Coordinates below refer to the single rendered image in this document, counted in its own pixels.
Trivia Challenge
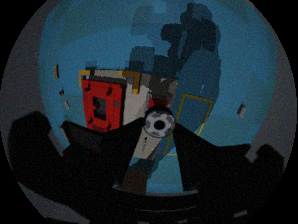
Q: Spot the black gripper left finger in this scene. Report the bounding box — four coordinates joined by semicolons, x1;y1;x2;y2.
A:
63;117;144;186

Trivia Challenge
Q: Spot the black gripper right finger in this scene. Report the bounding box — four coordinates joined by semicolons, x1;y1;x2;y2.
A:
173;123;250;192

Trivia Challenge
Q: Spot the yellow rectangular outline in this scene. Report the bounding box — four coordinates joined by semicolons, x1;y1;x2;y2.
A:
164;93;213;155

